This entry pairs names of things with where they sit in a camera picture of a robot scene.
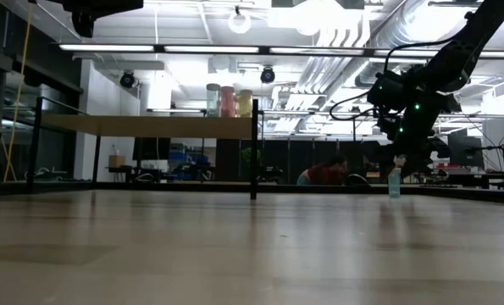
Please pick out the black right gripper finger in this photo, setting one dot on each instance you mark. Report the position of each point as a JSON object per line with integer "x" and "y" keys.
{"x": 390, "y": 152}
{"x": 421, "y": 161}

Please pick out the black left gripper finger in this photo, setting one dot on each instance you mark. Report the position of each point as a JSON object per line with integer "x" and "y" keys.
{"x": 84, "y": 19}

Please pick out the teal medicine bottle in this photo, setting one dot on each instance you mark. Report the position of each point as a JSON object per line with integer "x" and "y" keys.
{"x": 394, "y": 184}
{"x": 212, "y": 101}

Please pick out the yellow medicine bottle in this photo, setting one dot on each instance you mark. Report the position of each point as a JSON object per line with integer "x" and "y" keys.
{"x": 245, "y": 104}

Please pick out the pink medicine bottle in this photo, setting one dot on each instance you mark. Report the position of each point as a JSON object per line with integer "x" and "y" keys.
{"x": 228, "y": 102}

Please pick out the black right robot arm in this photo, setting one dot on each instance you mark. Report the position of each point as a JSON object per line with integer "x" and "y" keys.
{"x": 459, "y": 55}

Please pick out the black computer monitor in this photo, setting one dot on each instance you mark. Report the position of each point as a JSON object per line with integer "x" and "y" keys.
{"x": 465, "y": 148}

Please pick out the person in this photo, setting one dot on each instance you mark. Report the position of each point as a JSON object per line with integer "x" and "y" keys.
{"x": 325, "y": 173}

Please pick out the black ceiling spotlight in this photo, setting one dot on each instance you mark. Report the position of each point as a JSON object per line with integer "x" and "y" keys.
{"x": 126, "y": 79}
{"x": 267, "y": 75}

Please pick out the black partition curtain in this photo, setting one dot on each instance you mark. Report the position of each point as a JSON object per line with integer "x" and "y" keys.
{"x": 277, "y": 161}

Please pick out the green potted plant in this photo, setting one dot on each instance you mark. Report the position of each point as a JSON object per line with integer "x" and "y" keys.
{"x": 245, "y": 159}

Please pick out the cardboard box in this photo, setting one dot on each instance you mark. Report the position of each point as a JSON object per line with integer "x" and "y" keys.
{"x": 117, "y": 161}

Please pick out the white round pendant lamp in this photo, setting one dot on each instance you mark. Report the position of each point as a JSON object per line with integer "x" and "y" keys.
{"x": 239, "y": 22}

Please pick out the blue storage bins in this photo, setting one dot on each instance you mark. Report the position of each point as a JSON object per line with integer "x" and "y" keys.
{"x": 188, "y": 159}

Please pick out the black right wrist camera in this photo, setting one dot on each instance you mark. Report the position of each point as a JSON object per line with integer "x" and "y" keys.
{"x": 387, "y": 89}

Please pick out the black wall screen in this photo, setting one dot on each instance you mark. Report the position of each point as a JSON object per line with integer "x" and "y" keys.
{"x": 151, "y": 148}

